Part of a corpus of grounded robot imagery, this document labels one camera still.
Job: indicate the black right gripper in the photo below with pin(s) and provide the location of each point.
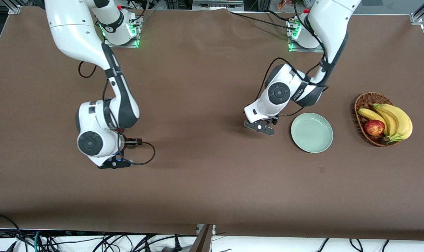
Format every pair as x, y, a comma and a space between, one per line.
129, 142

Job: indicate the grey device box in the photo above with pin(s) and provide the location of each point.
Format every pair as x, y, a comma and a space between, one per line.
217, 5

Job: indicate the aluminium frame profile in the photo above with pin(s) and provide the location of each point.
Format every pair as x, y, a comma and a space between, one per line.
14, 8
417, 17

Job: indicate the red apple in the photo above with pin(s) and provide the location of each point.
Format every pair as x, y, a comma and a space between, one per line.
374, 127

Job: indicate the aluminium frame post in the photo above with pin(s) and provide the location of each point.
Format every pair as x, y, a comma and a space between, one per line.
203, 241

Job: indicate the brown table cover sheet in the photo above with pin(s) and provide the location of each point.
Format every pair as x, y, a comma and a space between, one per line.
212, 182

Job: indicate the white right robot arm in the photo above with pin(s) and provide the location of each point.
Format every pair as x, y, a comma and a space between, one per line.
75, 31

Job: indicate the yellow banana bunch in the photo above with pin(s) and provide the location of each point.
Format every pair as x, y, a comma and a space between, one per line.
399, 120

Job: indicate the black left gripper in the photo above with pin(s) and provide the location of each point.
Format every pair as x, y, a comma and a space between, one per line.
274, 120

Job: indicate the brown wicker basket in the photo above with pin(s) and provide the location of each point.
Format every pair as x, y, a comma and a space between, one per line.
364, 101

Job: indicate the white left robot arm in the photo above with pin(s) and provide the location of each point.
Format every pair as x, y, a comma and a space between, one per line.
331, 21

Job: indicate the pale green round plate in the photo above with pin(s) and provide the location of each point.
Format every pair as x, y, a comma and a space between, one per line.
312, 133

